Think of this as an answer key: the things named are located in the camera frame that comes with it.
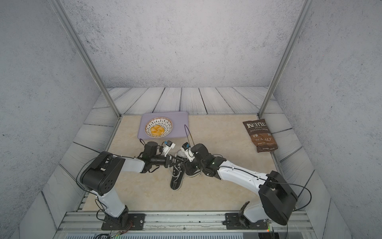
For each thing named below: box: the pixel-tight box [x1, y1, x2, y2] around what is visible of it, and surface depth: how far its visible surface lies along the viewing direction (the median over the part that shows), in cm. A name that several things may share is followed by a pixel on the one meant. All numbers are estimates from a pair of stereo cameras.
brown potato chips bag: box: [242, 118, 279, 153], surface depth 108 cm
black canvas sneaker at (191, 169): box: [175, 149, 203, 178], surface depth 74 cm
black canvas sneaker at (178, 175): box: [170, 162, 186, 191], surface depth 88 cm
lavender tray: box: [137, 111, 190, 140], surface depth 116 cm
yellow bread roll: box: [150, 124, 165, 136], surface depth 110 cm
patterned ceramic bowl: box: [144, 116, 174, 139], surface depth 113 cm
